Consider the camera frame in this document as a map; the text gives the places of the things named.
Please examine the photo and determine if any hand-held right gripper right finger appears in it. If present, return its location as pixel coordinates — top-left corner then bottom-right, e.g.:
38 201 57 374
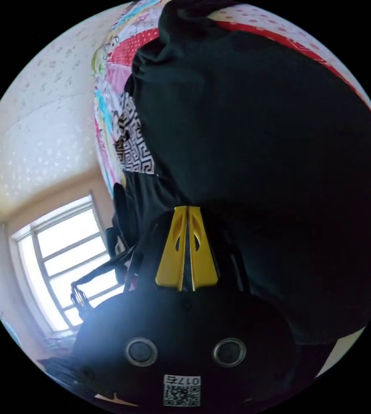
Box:
189 206 219 292

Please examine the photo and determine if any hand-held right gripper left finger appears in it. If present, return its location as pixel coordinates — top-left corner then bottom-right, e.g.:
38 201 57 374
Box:
156 206 189 291

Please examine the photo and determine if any black short sleeve shirt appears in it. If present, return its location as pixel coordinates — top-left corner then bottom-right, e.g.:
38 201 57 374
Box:
112 0 371 347

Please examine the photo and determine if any window with white frame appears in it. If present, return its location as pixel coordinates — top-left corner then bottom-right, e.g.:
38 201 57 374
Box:
8 193 125 334

